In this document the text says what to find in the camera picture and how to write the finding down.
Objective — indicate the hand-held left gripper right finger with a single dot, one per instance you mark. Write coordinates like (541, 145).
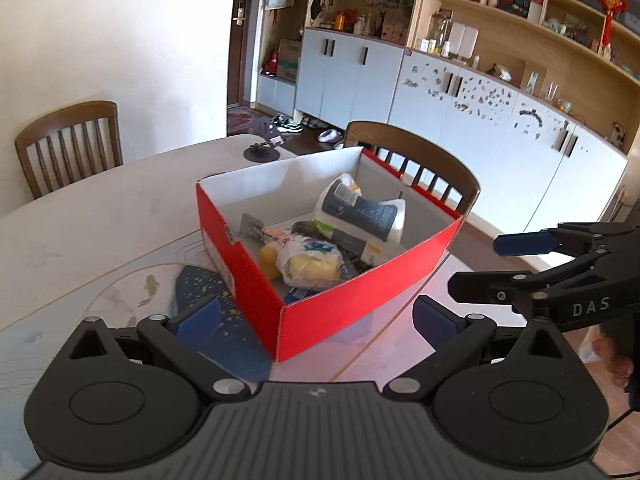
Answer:
(435, 320)

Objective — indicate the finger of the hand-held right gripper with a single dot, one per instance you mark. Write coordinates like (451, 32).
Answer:
(525, 243)
(490, 287)

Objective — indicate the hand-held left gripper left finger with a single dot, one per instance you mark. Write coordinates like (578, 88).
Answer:
(200, 320)

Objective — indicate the silver foil snack packet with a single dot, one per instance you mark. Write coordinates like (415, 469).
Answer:
(250, 225)

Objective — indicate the red cardboard box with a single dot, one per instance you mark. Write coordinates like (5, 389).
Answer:
(325, 325)

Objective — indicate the blueberry print bread packet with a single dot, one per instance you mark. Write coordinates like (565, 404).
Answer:
(310, 265)

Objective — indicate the white navy wet wipes pack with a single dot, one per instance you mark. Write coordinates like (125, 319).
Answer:
(365, 215)

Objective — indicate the white marble desktop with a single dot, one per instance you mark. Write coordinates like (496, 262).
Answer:
(100, 220)

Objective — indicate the person's right hand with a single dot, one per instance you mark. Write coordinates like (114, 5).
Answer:
(620, 370)

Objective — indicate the yellow round item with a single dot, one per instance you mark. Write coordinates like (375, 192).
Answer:
(268, 262)

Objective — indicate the wooden chair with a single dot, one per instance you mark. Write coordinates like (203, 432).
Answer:
(65, 115)
(425, 140)

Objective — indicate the black phone stand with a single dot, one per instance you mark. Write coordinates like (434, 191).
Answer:
(260, 152)

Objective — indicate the white slipper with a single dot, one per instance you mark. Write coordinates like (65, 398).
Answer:
(330, 136)

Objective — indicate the white canister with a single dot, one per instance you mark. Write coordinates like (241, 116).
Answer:
(462, 40)

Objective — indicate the pair of sneakers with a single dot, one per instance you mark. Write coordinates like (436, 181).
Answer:
(287, 124)

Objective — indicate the dark wooden door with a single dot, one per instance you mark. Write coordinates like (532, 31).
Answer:
(240, 60)

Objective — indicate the red bag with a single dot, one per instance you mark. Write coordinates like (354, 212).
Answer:
(272, 62)

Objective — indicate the cardboard box with green print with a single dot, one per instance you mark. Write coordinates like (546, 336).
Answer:
(287, 60)

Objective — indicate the white wooden wall cabinet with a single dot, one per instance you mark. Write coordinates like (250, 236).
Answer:
(450, 110)

